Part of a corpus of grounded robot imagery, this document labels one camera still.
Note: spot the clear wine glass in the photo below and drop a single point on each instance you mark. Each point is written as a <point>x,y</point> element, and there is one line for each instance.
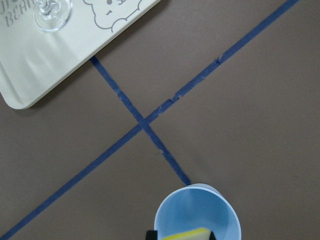
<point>52,15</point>

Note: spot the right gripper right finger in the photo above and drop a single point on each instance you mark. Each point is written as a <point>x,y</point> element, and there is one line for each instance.
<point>212,236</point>

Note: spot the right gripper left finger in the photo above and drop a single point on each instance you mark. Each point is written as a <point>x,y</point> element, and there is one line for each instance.
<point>151,235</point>

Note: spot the blue plastic cup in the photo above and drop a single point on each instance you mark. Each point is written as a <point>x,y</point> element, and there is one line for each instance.
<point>197,206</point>

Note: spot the cream bear serving tray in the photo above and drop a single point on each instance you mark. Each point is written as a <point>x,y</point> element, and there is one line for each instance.
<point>33,62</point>

